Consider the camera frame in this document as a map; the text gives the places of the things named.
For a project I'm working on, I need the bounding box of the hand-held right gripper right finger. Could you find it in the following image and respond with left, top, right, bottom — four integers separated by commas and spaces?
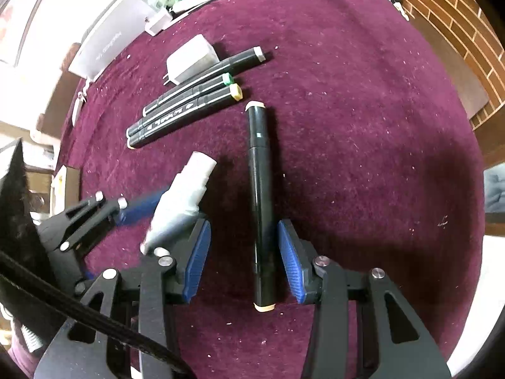
278, 220, 452, 379

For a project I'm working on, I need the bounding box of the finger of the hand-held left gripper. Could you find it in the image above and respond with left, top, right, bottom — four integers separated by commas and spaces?
140, 245, 170, 261
59, 191, 166, 253

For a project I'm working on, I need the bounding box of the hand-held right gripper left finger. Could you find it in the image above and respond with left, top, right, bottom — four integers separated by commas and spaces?
35, 219, 211, 379

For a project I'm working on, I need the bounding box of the small white bottle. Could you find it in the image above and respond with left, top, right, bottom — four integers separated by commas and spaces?
141, 151, 217, 256

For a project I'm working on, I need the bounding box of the cardboard box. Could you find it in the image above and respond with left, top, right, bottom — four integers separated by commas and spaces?
49, 165, 81, 216

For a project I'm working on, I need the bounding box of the black marker beige cap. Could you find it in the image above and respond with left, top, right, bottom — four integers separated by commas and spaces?
245, 101, 277, 312

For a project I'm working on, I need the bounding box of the black marker yellow cap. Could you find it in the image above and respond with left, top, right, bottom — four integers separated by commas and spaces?
126, 84, 242, 150

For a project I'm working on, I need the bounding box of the maroon velvet tablecloth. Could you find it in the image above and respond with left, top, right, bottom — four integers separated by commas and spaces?
8, 0, 486, 379

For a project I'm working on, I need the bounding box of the black marker green cap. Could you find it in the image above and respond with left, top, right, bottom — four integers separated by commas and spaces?
126, 73, 236, 139

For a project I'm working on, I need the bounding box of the white charger adapter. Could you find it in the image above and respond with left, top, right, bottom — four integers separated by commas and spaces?
163, 34, 219, 86

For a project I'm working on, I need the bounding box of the black marker grey cap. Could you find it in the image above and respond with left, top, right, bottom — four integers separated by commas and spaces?
142, 46, 267, 118

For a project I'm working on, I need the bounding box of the long grey gift box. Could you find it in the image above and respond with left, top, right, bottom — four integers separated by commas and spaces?
68, 0, 176, 82

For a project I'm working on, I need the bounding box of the small white cube box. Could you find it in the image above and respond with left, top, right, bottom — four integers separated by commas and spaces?
145, 10, 174, 36

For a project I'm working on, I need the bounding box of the grey cushion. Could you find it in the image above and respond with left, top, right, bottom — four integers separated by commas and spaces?
484, 168, 505, 214

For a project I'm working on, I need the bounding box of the dark brown wooden furniture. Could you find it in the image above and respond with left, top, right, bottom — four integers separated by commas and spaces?
410, 8, 492, 121

